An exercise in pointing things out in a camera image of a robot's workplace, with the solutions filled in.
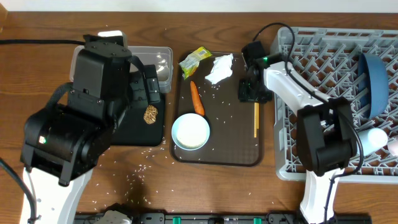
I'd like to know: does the orange carrot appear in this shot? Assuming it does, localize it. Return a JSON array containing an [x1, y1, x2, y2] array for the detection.
[[190, 81, 205, 116]]

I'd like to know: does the clear plastic bin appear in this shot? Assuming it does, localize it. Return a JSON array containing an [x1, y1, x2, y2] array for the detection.
[[70, 41, 172, 100]]

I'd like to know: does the black waste tray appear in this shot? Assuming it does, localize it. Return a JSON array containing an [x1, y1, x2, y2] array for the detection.
[[111, 93, 165, 146]]

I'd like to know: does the long wooden chopstick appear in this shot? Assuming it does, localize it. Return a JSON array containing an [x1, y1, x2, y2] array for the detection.
[[254, 103, 259, 129]]

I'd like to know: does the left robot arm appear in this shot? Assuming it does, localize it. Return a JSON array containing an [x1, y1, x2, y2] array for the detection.
[[20, 31, 165, 223]]

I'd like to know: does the grey dishwasher rack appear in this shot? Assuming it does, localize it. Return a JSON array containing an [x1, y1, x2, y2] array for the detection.
[[270, 27, 397, 184]]

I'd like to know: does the green yellow snack wrapper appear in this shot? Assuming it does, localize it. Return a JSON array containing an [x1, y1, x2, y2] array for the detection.
[[179, 47, 213, 79]]

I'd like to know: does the brown food scrap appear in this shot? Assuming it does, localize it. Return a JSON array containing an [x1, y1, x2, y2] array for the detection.
[[144, 105, 158, 124]]

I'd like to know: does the pink white cup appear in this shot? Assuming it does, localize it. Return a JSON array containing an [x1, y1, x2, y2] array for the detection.
[[387, 138, 398, 157]]

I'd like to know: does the brown serving tray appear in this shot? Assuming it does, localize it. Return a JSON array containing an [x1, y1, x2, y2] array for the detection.
[[171, 52, 264, 167]]

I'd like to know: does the light blue rice bowl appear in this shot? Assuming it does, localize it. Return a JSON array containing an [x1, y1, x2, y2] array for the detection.
[[172, 113, 210, 151]]

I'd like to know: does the dark blue plate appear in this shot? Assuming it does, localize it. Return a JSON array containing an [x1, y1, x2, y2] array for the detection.
[[358, 53, 389, 119]]

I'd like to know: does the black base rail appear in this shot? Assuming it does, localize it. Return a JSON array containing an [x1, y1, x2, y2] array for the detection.
[[73, 212, 373, 224]]

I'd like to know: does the light blue cup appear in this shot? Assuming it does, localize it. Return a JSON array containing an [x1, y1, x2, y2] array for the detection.
[[358, 128, 388, 156]]

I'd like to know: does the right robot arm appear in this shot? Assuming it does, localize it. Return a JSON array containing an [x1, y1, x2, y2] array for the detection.
[[238, 41, 363, 223]]

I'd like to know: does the white tissue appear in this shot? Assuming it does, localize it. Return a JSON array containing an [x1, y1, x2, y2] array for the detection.
[[205, 54, 233, 85]]

